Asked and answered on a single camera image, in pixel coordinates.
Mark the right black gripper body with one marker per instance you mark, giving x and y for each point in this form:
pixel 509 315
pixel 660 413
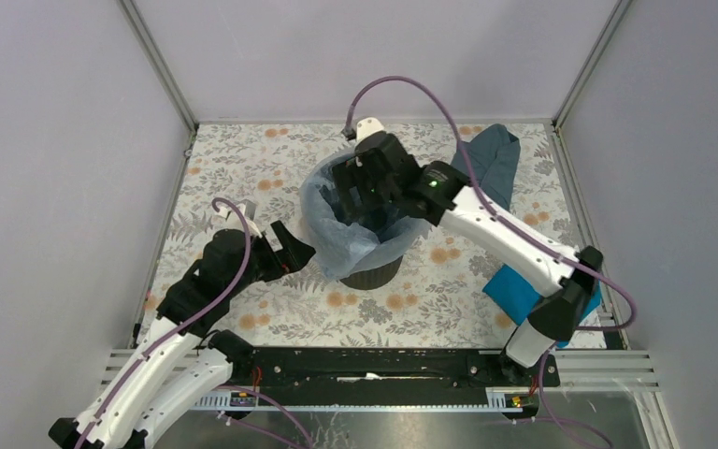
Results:
pixel 351 173

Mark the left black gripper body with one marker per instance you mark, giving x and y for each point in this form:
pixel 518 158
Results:
pixel 264 263

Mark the light blue plastic trash bag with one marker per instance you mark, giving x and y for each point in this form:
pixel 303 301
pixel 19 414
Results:
pixel 344 247

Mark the black plastic trash bin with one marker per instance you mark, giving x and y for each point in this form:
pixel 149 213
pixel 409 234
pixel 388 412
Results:
pixel 374 272

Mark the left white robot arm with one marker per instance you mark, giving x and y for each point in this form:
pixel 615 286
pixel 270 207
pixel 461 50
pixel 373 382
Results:
pixel 140 405

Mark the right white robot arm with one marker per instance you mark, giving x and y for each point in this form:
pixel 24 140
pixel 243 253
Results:
pixel 446 197

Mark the floral patterned table mat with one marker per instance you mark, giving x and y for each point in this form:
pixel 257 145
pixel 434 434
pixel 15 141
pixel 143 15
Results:
pixel 435 299

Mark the grey-blue crumpled cloth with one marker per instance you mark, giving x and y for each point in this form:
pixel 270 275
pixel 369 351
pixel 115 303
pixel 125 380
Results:
pixel 494 156

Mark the bright blue folded cloth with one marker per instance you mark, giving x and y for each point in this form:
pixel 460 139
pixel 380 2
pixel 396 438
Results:
pixel 516 297

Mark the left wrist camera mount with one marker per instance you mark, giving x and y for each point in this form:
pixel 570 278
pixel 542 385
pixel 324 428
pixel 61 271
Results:
pixel 243 212

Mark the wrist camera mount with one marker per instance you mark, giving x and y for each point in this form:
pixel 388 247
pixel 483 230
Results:
pixel 243 212
pixel 362 129

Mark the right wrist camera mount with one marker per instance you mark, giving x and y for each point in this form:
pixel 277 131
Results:
pixel 362 129

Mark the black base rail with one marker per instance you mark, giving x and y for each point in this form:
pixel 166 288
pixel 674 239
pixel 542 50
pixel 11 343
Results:
pixel 350 370

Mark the white slotted cable duct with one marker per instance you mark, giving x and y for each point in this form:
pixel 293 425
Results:
pixel 451 400

